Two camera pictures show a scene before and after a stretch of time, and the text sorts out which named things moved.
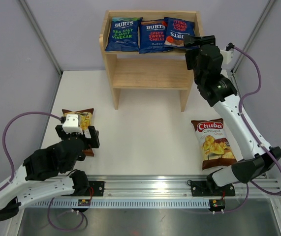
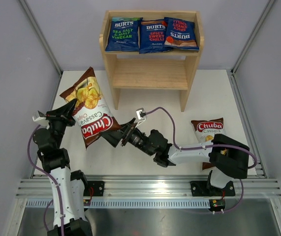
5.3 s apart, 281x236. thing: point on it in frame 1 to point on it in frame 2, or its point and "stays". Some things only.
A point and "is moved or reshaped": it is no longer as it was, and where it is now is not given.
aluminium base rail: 180,187 stays
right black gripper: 191,41 to 114,136
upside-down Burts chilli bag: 174,31 stays
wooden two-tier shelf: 162,70 stays
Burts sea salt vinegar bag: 124,34 stays
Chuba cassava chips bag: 85,117 is moved or reshaped
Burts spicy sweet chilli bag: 153,34 stays
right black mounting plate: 201,188 stays
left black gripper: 94,133 to 61,114
